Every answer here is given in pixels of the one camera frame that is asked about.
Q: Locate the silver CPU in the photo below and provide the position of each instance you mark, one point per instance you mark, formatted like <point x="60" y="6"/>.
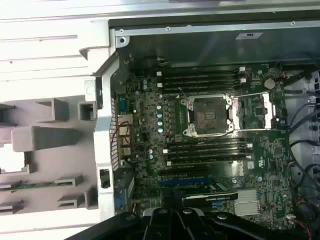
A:
<point x="11" y="160"/>

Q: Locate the CPU socket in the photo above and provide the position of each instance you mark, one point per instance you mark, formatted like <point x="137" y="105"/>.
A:
<point x="207" y="117"/>

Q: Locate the blue expansion slot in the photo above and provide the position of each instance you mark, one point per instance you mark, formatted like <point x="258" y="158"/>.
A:
<point x="185" y="183"/>

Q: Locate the RAM slot with black clips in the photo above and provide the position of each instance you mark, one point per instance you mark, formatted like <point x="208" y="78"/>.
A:
<point x="207" y="154"/>
<point x="200" y="77"/>
<point x="180" y="145"/>
<point x="200" y="88"/>

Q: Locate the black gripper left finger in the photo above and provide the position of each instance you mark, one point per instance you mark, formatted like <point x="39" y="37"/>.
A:
<point x="162" y="227"/>

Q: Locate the silver finned heatsink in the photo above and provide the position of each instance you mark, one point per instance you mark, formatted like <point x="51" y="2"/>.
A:
<point x="246" y="202"/>

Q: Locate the black and silver PC case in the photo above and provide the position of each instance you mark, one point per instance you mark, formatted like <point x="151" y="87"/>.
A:
<point x="103" y="150"/>

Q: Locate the black graphics card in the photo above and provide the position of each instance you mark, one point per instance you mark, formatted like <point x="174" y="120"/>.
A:
<point x="210" y="198"/>

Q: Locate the green motherboard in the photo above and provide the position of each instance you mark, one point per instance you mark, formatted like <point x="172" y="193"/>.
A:
<point x="147" y="120"/>

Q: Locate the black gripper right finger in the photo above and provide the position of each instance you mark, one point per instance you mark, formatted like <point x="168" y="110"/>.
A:
<point x="192" y="227"/>

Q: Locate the round coin battery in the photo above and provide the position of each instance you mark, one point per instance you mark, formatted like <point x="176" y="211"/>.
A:
<point x="270" y="83"/>

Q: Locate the RAM slot with white clips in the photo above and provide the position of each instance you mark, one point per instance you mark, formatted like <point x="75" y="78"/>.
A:
<point x="200" y="82"/>
<point x="207" y="148"/>
<point x="200" y="72"/>
<point x="207" y="160"/>

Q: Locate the metal socket cover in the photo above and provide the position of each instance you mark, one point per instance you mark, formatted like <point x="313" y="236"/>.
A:
<point x="268" y="110"/>

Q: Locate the grey parts rack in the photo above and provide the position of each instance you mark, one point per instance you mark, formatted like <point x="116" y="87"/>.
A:
<point x="50" y="162"/>

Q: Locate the green RAM stick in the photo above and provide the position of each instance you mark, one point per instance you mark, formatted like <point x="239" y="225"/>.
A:
<point x="30" y="186"/>

